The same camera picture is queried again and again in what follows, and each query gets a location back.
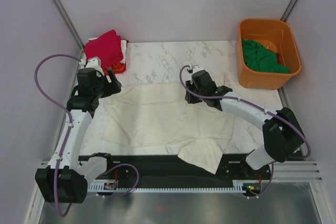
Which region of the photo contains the slotted white cable duct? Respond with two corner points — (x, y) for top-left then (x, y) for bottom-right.
(87, 179), (261, 194)

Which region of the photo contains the green t shirt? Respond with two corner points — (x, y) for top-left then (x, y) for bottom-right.
(241, 39), (290, 74)

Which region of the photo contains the cream white t shirt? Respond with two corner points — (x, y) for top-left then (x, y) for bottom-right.
(102, 83), (235, 174)

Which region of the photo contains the orange plastic basket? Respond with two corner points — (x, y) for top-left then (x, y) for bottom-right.
(235, 18), (301, 90)

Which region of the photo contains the aluminium corner profile left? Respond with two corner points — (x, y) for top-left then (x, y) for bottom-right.
(52, 0), (84, 50)

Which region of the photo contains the folded magenta t shirt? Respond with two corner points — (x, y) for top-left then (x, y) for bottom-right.
(84, 30), (123, 69)

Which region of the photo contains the aluminium rail extrusion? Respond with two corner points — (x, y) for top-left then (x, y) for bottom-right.
(36, 159), (323, 182)

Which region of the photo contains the folded orange red t shirt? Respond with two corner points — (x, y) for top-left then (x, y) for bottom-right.
(103, 62), (127, 74)

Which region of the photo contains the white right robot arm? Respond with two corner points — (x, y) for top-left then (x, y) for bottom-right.
(179, 65), (308, 179)

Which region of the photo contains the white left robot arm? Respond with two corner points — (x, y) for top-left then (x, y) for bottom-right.
(35, 68), (121, 204)

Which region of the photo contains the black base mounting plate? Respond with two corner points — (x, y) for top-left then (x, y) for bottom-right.
(93, 153), (271, 188)

